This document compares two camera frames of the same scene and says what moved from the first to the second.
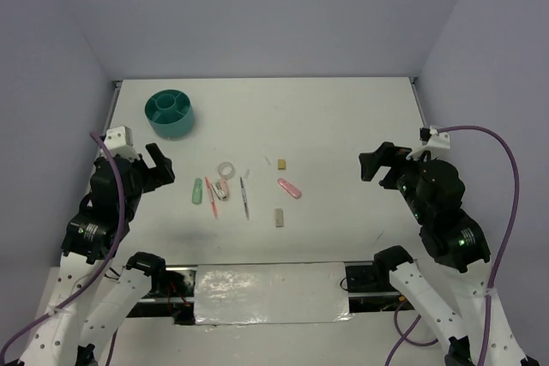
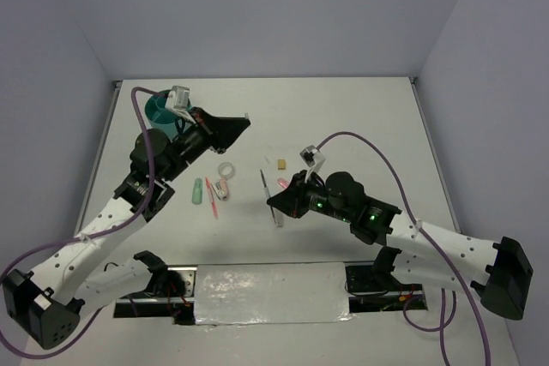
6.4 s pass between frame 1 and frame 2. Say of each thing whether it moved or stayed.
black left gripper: moved
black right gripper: moved
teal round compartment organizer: stayed
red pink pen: stayed
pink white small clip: stayed
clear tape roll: stayed
